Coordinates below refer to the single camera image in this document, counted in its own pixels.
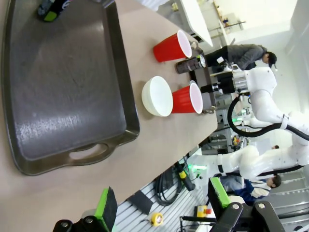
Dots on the seated person in blue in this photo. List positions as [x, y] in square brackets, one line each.
[251, 188]

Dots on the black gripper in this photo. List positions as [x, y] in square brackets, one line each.
[224, 83]

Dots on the black square pad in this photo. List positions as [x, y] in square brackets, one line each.
[142, 201]

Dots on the black and green can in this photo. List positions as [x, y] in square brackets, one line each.
[49, 9]

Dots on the white background counter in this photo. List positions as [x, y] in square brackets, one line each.
[195, 20]

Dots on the large dark grey serving tray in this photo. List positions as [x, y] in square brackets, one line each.
[65, 82]

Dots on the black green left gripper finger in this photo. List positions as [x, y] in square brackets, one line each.
[107, 207]

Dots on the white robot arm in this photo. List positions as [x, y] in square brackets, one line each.
[263, 101]

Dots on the white ribbed object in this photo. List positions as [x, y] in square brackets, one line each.
[148, 3]

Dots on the person in grey jacket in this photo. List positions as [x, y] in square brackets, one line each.
[241, 55]

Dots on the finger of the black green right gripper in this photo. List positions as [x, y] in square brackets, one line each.
[217, 194]

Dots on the white ceramic bowl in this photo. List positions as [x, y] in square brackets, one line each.
[157, 95]

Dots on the red plastic cup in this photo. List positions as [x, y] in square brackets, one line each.
[187, 99]
[172, 47]

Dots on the yellow emergency stop box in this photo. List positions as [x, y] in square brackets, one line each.
[202, 211]

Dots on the yellow tape measure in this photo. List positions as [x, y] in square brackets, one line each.
[157, 219]

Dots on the black cylindrical bottle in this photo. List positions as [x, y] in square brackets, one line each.
[188, 64]

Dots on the black yellow handheld controller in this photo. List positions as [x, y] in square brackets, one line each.
[185, 177]

